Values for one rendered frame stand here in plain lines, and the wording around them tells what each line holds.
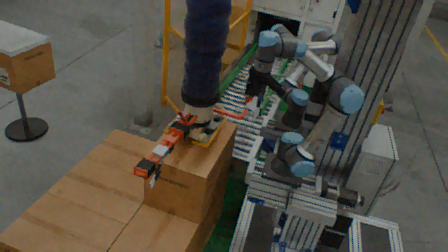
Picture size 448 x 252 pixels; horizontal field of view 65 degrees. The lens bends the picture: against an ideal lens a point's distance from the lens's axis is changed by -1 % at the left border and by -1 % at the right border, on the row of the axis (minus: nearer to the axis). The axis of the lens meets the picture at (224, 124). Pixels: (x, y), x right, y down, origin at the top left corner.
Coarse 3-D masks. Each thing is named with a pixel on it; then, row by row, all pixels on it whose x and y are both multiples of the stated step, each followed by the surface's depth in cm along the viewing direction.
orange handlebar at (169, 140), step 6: (216, 108) 214; (246, 108) 219; (222, 114) 213; (228, 114) 212; (234, 114) 212; (246, 114) 217; (192, 120) 201; (168, 138) 184; (174, 138) 185; (162, 144) 181; (168, 144) 184; (174, 144) 184; (150, 156) 172; (156, 162) 169; (138, 174) 161; (144, 174) 162
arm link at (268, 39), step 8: (264, 32) 137; (272, 32) 138; (264, 40) 135; (272, 40) 134; (280, 40) 138; (264, 48) 137; (272, 48) 136; (280, 48) 137; (256, 56) 141; (264, 56) 138; (272, 56) 139
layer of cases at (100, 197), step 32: (96, 160) 257; (128, 160) 262; (64, 192) 229; (96, 192) 232; (128, 192) 236; (224, 192) 285; (32, 224) 206; (64, 224) 209; (96, 224) 212; (128, 224) 215; (160, 224) 218; (192, 224) 222
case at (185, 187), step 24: (192, 144) 223; (216, 144) 226; (168, 168) 206; (192, 168) 205; (216, 168) 221; (144, 192) 225; (168, 192) 217; (192, 192) 210; (216, 192) 245; (192, 216) 221
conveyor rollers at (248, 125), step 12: (252, 60) 437; (276, 60) 446; (240, 72) 408; (276, 72) 416; (240, 84) 384; (228, 96) 357; (240, 96) 362; (264, 96) 365; (228, 108) 342; (240, 108) 340; (228, 120) 327; (240, 120) 324; (252, 120) 329; (240, 132) 308; (252, 132) 313; (252, 144) 298
